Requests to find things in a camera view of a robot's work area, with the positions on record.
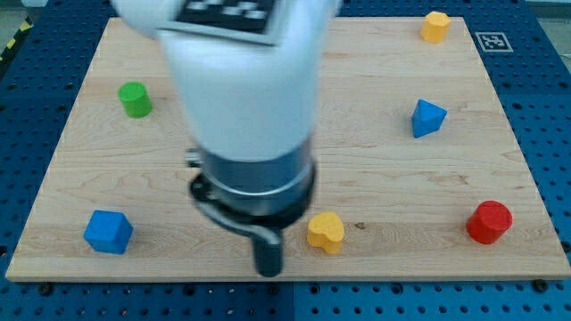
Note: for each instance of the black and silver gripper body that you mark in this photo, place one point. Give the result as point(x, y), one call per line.
point(254, 196)

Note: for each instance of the red cylinder block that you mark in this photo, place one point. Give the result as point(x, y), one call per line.
point(489, 222)

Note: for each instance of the blue cube block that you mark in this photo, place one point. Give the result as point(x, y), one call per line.
point(108, 231)

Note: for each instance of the white fiducial marker tag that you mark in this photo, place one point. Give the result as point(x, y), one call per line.
point(491, 42)

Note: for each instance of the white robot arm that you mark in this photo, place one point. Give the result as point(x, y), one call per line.
point(247, 73)

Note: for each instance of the blue triangular prism block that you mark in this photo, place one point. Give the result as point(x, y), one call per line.
point(427, 118)

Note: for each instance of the light wooden board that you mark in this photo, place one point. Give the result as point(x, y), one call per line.
point(404, 201)

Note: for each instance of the green cylinder block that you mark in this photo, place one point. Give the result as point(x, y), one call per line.
point(135, 100)

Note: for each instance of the yellow heart block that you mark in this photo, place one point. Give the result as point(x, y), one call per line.
point(326, 231)

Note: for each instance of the yellow hexagonal block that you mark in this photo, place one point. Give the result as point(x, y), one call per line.
point(435, 27)

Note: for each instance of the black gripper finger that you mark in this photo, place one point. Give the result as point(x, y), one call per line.
point(268, 253)

